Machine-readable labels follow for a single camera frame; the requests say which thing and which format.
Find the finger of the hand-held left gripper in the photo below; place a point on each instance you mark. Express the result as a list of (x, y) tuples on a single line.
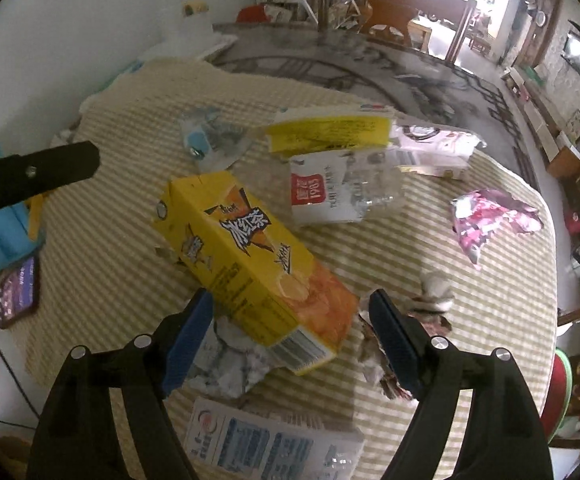
[(45, 170)]

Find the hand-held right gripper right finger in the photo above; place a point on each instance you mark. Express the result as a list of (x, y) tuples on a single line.
[(394, 345)]

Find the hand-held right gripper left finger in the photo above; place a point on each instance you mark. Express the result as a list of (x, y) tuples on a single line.
[(190, 345)]

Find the yellow orange drink carton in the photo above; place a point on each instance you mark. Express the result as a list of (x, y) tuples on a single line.
[(240, 255)]

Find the pink foil snack wrapper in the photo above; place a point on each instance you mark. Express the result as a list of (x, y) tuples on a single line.
[(489, 217)]

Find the white red-label bag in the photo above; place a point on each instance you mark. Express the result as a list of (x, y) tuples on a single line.
[(335, 190)]

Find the red bucket with green rim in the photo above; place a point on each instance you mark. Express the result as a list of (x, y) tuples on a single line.
[(559, 395)]

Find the crumpled brown pink wrapper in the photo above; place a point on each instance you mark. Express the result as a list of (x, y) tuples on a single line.
[(374, 360)]

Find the crumpled white paper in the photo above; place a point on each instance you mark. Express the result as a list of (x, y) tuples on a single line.
[(230, 365)]

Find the crumpled white tissue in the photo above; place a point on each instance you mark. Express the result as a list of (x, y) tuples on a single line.
[(437, 287)]

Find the light blue folded item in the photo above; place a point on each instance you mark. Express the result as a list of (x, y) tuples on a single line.
[(5, 232)]

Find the smartphone with dark case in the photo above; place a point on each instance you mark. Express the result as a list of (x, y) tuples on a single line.
[(17, 292)]

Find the white blue flattened carton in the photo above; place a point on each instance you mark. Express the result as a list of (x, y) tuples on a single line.
[(270, 445)]

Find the clear plastic bag blue print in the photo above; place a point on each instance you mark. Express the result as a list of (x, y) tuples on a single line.
[(210, 137)]

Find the white pink printed plastic bag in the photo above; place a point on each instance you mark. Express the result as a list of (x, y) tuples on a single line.
[(434, 152)]

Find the small yellow object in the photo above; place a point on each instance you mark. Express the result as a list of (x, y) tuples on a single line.
[(195, 8)]

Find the flattened yellow white carton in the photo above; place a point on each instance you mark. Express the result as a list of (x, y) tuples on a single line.
[(325, 132)]

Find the red plastic item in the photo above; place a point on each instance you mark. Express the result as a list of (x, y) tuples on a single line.
[(252, 14)]

